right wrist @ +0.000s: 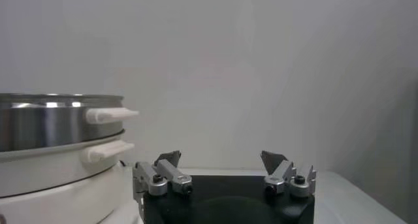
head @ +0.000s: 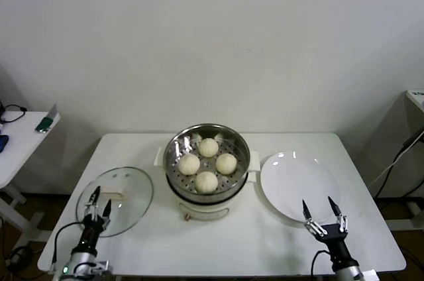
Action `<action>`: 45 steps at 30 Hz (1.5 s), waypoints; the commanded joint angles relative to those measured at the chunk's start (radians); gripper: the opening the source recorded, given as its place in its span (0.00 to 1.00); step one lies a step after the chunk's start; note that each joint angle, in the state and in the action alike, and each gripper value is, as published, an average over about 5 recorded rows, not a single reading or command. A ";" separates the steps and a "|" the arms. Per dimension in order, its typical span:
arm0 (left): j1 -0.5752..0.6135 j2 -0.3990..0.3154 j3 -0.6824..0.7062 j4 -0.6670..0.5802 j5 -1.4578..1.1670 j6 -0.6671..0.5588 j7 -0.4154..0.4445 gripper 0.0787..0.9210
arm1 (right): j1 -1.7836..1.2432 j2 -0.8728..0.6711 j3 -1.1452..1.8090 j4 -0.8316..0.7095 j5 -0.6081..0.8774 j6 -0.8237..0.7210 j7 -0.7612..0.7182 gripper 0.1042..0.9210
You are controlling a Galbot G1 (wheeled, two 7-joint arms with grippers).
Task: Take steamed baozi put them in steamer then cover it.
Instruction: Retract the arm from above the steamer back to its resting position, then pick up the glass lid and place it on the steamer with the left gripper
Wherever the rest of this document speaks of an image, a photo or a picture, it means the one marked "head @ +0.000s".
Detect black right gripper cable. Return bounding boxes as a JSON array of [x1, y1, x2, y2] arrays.
[[310, 249, 332, 277]]

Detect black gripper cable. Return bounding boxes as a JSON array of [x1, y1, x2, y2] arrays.
[[52, 221, 83, 274], [310, 249, 332, 277]]

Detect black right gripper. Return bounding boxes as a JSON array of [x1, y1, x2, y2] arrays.
[[301, 196, 352, 267]]

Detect thin black cable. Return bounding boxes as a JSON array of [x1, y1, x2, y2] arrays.
[[0, 103, 27, 125]]

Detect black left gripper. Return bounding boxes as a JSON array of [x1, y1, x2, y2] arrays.
[[81, 185, 113, 251]]

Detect black floor cable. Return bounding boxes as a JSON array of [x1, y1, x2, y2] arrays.
[[0, 217, 44, 278]]

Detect white side table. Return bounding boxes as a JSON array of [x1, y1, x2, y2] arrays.
[[0, 111, 60, 239]]

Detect green circuit board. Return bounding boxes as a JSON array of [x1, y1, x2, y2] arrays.
[[34, 104, 60, 135]]

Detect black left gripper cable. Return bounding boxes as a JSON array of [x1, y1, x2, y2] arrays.
[[52, 221, 83, 274]]

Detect white round plate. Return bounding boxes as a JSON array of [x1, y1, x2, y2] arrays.
[[260, 150, 341, 224]]

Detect white cabinet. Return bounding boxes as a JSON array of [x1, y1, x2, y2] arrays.
[[404, 88, 424, 119]]

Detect black and white power cable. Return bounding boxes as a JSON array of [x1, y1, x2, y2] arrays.
[[370, 128, 424, 196]]

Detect glass lid with white handle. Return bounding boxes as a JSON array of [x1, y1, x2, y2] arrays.
[[75, 166, 154, 238]]

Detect white metal frame foot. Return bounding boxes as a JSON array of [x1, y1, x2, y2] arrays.
[[376, 196, 424, 232]]

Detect perforated steel steamer basket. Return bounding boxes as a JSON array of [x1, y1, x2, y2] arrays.
[[154, 124, 262, 197]]

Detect white steamed baozi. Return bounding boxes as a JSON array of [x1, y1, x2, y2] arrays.
[[194, 170, 219, 194], [198, 137, 219, 158], [215, 153, 238, 175], [178, 154, 201, 176]]

